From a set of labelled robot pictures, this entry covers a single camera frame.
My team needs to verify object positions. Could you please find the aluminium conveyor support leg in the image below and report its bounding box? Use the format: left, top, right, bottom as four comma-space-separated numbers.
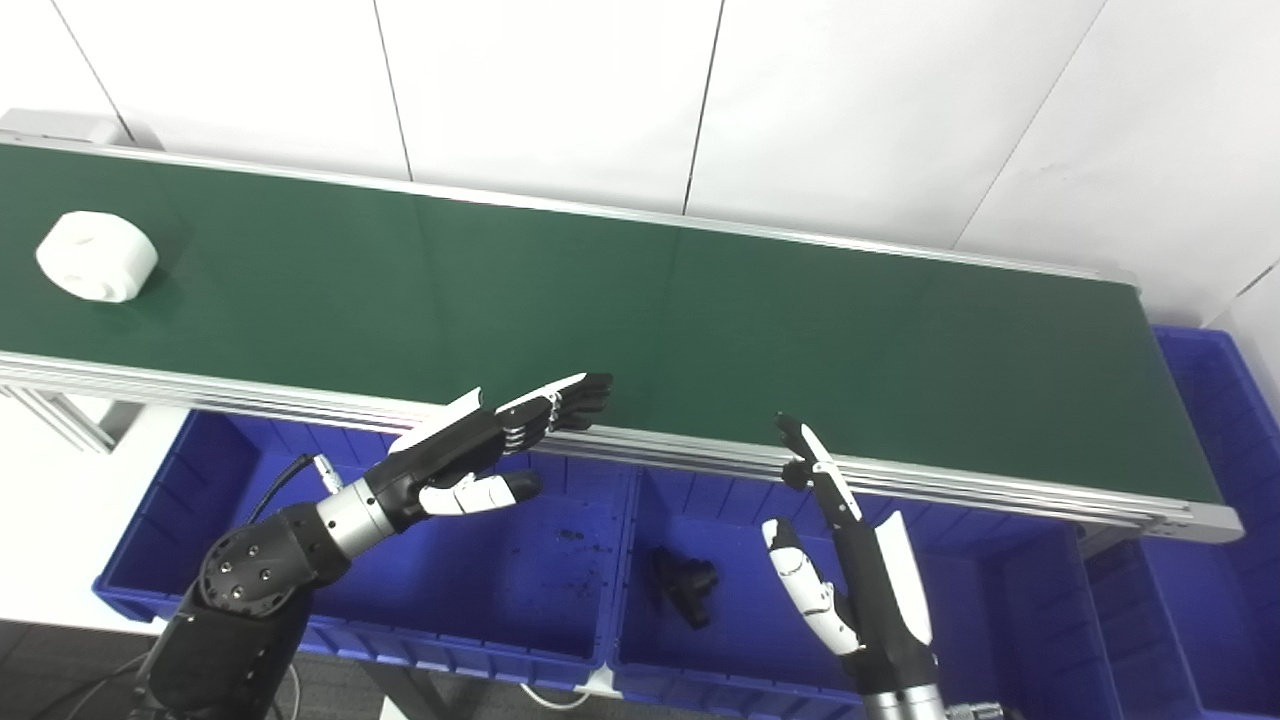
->
0, 385, 141, 456

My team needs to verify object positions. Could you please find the black plastic part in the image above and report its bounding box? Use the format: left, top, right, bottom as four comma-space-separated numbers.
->
648, 547, 721, 631

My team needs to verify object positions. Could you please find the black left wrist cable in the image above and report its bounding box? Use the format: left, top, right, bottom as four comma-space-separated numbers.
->
248, 453, 347, 523

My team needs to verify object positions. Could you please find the white floor cable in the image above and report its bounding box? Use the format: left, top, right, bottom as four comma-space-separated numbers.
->
520, 684, 593, 712

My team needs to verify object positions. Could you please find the green conveyor belt aluminium frame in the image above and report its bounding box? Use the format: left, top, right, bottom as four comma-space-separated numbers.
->
0, 108, 1246, 546

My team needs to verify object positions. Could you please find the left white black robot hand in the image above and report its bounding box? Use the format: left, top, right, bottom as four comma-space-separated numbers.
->
372, 373, 614, 532

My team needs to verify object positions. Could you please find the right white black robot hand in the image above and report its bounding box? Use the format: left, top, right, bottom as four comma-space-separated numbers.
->
762, 412, 941, 696

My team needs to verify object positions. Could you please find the blue plastic bin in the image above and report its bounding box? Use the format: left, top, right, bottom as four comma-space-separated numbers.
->
608, 465, 1123, 720
1085, 325, 1280, 720
93, 410, 641, 691

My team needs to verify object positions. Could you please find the white round plastic part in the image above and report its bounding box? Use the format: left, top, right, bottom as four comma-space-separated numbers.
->
36, 211, 159, 304

